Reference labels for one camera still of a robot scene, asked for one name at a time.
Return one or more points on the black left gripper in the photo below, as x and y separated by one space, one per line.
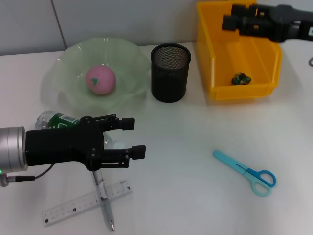
61 147

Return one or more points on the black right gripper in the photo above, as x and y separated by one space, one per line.
281 22

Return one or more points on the green plastic wrapper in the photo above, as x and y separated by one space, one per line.
241 78

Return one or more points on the pink peach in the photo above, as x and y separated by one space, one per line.
102 80

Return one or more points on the clear green-label water bottle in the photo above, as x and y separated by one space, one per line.
56 120

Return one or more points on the black mesh pen holder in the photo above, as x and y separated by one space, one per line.
168 80

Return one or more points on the grey white pen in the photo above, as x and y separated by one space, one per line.
107 210

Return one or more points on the translucent green fruit plate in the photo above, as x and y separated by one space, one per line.
129 61

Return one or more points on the blue scissors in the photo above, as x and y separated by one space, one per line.
230 162

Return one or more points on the clear plastic ruler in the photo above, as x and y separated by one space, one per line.
63 211

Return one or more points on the yellow plastic bin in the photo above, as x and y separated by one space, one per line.
220 61

